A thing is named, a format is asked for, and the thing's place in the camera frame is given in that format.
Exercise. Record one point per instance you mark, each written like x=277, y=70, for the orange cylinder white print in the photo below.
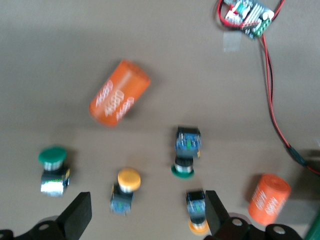
x=268, y=200
x=120, y=95

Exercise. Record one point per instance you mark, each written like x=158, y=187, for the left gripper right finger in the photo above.
x=215, y=215

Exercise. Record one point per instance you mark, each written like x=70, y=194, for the green conveyor belt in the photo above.
x=315, y=230

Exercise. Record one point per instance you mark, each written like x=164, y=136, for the green mushroom push button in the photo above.
x=187, y=142
x=52, y=155

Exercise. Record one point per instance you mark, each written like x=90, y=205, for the yellow mushroom push button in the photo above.
x=196, y=205
x=128, y=180

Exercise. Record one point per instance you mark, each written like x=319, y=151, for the small motor controller board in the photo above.
x=252, y=15

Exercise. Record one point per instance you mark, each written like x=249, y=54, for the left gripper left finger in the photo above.
x=75, y=212

